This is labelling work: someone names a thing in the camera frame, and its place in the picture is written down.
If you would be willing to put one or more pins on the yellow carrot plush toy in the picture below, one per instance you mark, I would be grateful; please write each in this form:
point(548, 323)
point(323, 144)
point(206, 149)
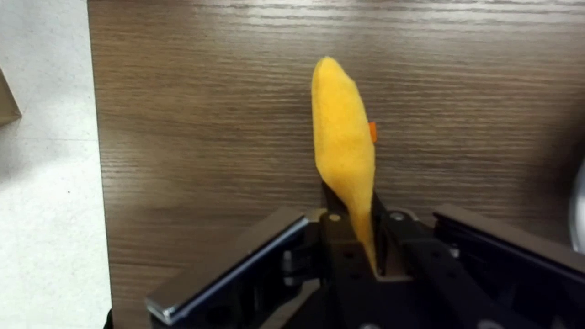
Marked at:
point(345, 148)

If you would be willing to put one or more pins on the cardboard box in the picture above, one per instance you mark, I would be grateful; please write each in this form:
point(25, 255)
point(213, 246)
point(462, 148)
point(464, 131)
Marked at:
point(10, 111)

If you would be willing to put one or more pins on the small steel pan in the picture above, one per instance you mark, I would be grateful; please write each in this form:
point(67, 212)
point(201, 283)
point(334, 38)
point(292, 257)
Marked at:
point(577, 210)

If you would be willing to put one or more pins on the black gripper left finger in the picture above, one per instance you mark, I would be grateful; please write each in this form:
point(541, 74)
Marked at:
point(343, 254)

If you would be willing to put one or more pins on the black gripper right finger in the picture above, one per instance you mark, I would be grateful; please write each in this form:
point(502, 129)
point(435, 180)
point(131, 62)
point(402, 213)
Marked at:
point(392, 230)

